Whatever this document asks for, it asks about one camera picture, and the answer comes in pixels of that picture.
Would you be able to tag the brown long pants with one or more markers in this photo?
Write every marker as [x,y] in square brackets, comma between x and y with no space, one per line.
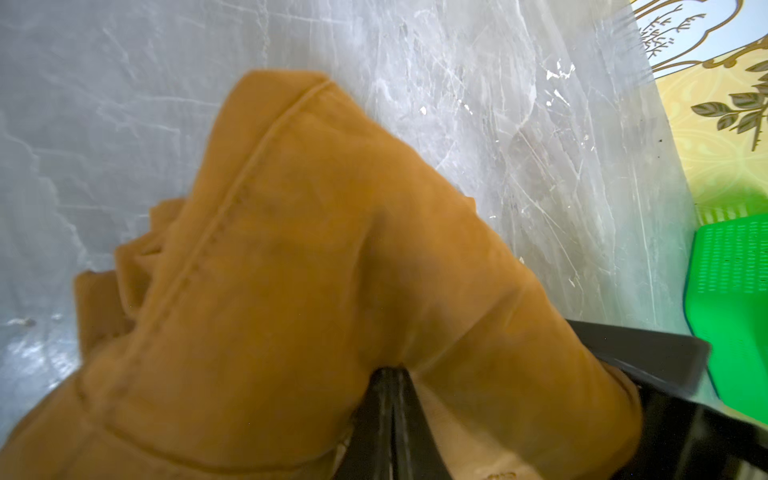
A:
[236,339]

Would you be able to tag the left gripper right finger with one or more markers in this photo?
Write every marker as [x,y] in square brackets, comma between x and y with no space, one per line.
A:
[415,455]

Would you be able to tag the green plastic basket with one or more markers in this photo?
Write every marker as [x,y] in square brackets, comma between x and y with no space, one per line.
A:
[726,305]

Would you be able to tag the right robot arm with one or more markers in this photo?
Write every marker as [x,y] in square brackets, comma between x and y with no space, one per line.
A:
[681,439]

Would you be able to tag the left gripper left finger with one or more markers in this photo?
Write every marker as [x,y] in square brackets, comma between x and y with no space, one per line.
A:
[368,455]

